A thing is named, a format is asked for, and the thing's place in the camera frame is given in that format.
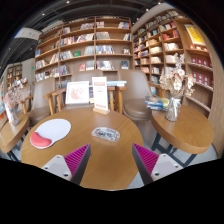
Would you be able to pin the round wooden side table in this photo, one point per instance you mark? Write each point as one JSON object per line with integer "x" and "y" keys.
{"x": 11, "y": 133}
{"x": 186, "y": 133}

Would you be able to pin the pale blue book stack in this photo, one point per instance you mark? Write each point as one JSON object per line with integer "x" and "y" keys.
{"x": 116, "y": 83}

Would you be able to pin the wide wooden bookshelf unit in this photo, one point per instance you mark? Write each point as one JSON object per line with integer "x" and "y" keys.
{"x": 83, "y": 46}

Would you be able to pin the white hanging ceiling sign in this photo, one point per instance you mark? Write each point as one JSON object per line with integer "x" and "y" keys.
{"x": 28, "y": 33}

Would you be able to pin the curved wooden bookshelf unit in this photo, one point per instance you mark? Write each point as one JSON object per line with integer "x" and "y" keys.
{"x": 173, "y": 46}

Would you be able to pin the distant small wooden bookshelf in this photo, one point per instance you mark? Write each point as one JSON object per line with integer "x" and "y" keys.
{"x": 15, "y": 75}

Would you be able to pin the stack of colourful books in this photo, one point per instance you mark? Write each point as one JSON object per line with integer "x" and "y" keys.
{"x": 156, "y": 103}

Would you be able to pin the white mouse pad, red wrist rest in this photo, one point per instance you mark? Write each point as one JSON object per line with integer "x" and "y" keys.
{"x": 53, "y": 130}

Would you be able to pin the white sign stand, wooden base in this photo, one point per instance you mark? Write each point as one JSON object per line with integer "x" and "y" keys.
{"x": 100, "y": 93}

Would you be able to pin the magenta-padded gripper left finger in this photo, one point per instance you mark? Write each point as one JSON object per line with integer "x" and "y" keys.
{"x": 77, "y": 159}

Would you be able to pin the glass vase, beige dried flowers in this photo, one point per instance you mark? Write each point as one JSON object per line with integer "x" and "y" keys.
{"x": 173, "y": 110}

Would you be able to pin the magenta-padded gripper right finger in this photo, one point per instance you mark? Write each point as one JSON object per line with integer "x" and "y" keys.
{"x": 146, "y": 159}

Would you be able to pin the glass vase, pink dried flowers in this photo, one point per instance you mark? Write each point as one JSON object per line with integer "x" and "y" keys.
{"x": 13, "y": 116}

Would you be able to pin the white framed red floral picture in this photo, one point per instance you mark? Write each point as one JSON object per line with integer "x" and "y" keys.
{"x": 77, "y": 92}

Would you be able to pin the dark blue book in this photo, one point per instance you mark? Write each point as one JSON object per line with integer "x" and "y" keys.
{"x": 91, "y": 95}

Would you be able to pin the transparent computer mouse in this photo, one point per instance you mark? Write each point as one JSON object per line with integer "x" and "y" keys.
{"x": 105, "y": 134}

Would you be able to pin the brown padded wooden armchair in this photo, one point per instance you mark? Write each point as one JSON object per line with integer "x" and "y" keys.
{"x": 83, "y": 75}
{"x": 41, "y": 96}
{"x": 136, "y": 86}

